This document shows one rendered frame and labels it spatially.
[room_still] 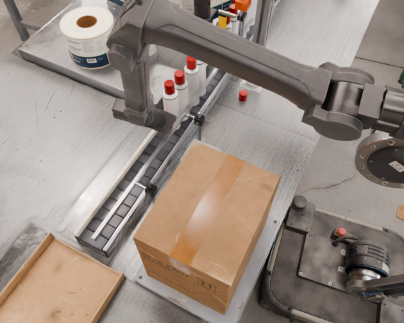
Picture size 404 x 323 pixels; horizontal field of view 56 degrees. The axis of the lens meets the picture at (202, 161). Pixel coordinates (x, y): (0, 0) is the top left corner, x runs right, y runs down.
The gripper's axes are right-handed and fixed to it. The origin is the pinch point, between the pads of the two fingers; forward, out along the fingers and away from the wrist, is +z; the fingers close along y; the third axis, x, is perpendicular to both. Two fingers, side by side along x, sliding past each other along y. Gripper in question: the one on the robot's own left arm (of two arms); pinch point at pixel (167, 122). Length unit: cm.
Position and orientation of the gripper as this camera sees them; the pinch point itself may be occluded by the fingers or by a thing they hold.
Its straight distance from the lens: 126.6
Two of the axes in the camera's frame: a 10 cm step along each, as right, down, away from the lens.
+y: -8.9, -3.9, 2.3
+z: 2.5, -0.1, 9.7
